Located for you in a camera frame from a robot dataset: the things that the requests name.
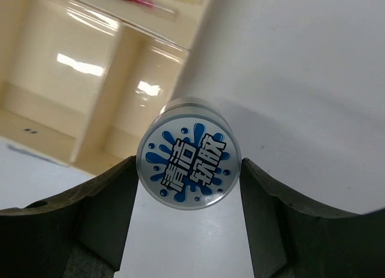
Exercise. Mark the blue slime jar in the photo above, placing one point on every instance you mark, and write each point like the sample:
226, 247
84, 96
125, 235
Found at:
189, 158

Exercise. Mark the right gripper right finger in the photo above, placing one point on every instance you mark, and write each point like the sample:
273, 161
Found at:
292, 235

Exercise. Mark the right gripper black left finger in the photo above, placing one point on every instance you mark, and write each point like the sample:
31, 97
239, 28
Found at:
80, 232

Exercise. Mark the cream wooden organizer box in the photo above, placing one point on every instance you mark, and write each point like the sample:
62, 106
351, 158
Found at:
81, 80

